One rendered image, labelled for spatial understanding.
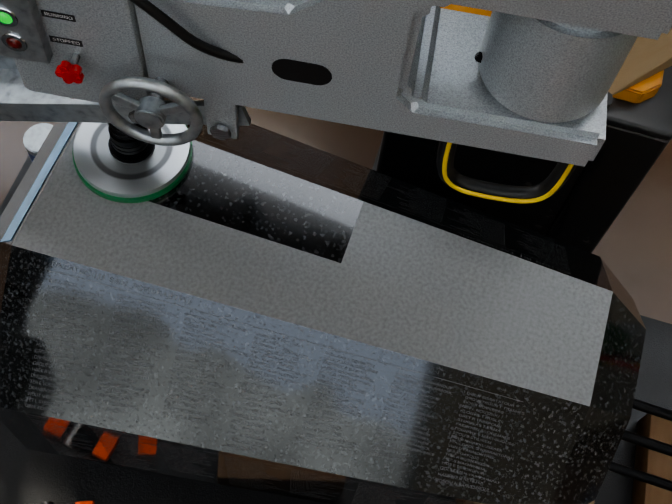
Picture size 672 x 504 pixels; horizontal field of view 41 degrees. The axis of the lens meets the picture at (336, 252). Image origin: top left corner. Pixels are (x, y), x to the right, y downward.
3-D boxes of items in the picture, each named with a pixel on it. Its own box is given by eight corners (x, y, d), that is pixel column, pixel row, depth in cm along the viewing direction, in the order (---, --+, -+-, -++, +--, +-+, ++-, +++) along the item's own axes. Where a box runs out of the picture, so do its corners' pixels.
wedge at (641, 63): (650, 28, 194) (658, 13, 190) (680, 61, 191) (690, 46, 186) (578, 64, 189) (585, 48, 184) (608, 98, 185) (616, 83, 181)
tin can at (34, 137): (77, 164, 259) (67, 139, 247) (47, 184, 255) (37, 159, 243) (56, 142, 261) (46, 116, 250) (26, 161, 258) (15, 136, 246)
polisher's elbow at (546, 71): (496, 4, 136) (529, -100, 118) (620, 45, 134) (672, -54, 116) (458, 99, 127) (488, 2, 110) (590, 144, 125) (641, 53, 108)
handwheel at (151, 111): (219, 105, 139) (213, 41, 126) (204, 159, 134) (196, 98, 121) (123, 88, 139) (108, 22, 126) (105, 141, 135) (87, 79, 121)
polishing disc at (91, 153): (63, 116, 170) (62, 112, 169) (174, 90, 174) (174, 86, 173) (87, 210, 161) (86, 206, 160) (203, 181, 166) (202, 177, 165)
